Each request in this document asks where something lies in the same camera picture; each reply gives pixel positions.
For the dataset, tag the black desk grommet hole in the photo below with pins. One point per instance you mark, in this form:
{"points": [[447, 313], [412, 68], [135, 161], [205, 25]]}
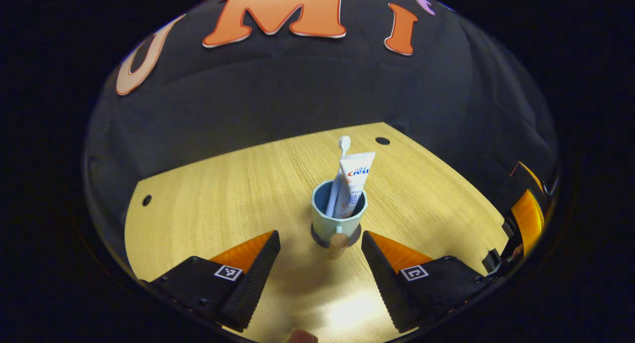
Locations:
{"points": [[147, 200], [382, 141]]}

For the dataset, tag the light blue cup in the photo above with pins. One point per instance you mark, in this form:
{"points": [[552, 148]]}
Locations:
{"points": [[322, 219]]}

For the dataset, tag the black backdrop cloth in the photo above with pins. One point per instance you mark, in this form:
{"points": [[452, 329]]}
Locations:
{"points": [[297, 85]]}

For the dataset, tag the white toothpaste tube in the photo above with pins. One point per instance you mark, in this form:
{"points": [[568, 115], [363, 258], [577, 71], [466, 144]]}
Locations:
{"points": [[354, 184]]}

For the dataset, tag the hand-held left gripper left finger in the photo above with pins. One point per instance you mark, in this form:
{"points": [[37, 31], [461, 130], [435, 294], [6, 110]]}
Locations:
{"points": [[255, 278]]}

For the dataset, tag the wooden desktop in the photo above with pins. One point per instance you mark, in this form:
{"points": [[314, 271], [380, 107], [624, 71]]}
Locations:
{"points": [[223, 194]]}

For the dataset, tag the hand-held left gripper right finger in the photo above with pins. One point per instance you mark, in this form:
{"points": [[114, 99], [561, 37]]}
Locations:
{"points": [[384, 283]]}

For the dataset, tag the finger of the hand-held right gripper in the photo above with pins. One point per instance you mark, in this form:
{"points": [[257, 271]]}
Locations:
{"points": [[528, 219], [530, 174]]}

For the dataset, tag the white toothbrush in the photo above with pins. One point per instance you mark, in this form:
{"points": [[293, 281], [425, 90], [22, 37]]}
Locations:
{"points": [[345, 143]]}

